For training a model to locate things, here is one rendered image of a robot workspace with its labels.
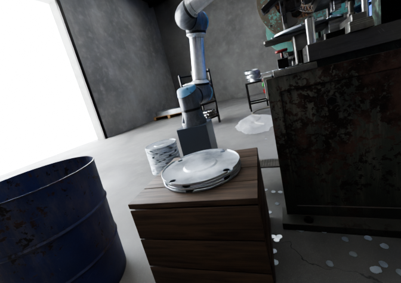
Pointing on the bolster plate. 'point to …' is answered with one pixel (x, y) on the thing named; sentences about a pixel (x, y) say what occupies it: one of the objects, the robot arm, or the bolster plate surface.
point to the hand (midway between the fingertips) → (285, 33)
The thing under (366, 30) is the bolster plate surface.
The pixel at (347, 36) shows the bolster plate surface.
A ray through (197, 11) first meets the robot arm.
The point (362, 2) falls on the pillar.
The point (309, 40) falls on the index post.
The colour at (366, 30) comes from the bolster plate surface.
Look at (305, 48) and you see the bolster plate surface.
